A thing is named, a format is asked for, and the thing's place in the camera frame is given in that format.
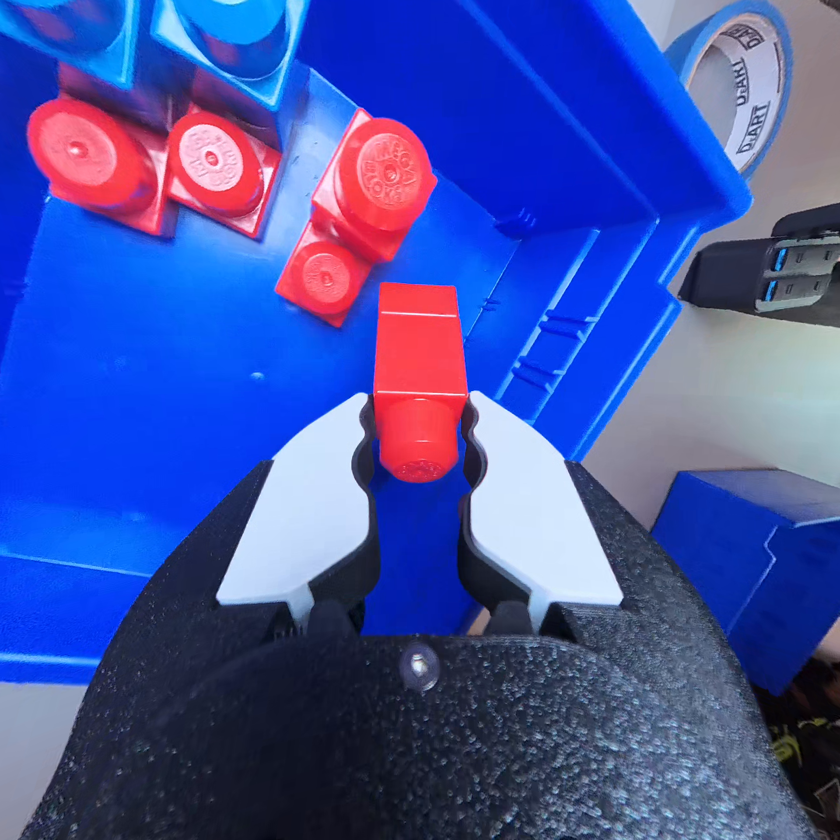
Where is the blue masking tape roll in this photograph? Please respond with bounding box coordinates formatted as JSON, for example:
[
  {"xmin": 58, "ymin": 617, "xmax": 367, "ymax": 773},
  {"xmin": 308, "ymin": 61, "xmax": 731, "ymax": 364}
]
[{"xmin": 663, "ymin": 0, "xmax": 795, "ymax": 180}]

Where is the blue plastic bin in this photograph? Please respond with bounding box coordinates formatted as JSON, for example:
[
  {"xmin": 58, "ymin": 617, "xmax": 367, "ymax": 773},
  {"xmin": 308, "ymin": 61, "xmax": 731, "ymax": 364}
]
[
  {"xmin": 0, "ymin": 0, "xmax": 754, "ymax": 687},
  {"xmin": 649, "ymin": 469, "xmax": 840, "ymax": 698}
]

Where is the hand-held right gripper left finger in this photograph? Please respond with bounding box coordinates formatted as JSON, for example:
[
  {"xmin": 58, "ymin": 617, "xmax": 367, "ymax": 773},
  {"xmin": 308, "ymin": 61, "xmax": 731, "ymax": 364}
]
[{"xmin": 215, "ymin": 391, "xmax": 382, "ymax": 632}]

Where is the black garment green print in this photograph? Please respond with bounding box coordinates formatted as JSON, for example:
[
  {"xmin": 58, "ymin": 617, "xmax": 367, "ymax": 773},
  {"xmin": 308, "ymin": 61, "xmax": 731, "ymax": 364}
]
[{"xmin": 754, "ymin": 659, "xmax": 840, "ymax": 840}]

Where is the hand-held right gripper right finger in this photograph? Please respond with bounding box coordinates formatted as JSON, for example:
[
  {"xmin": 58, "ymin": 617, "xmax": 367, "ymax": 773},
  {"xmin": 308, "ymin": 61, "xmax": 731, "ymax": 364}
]
[{"xmin": 457, "ymin": 390, "xmax": 624, "ymax": 632}]

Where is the black usb hub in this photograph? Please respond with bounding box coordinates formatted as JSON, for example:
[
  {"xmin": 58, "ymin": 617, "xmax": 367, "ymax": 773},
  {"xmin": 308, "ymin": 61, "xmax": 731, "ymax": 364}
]
[{"xmin": 677, "ymin": 201, "xmax": 840, "ymax": 329}]

